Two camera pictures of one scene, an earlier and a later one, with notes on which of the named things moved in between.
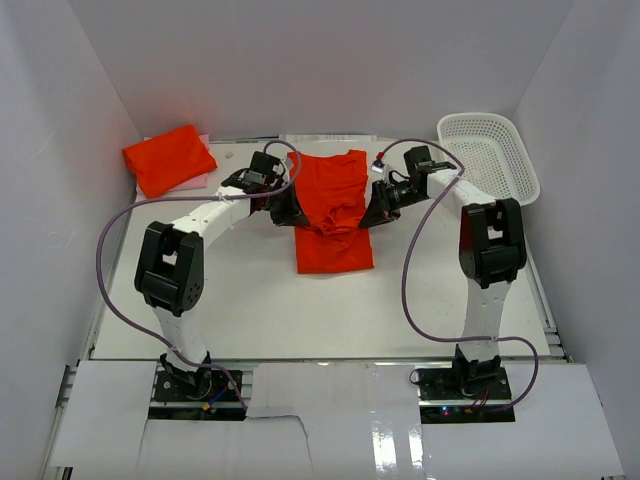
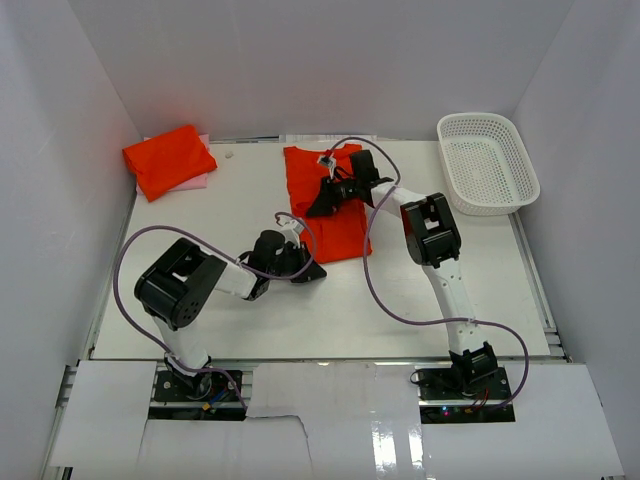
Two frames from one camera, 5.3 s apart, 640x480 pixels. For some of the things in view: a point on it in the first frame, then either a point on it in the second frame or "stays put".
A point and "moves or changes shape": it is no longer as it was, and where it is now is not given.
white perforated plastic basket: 492,155 stays put
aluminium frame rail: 61,472 stays put
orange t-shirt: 333,191 moves or changes shape
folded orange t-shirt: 168,162 stays put
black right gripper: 381,208 to 328,200
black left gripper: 291,216 to 301,255
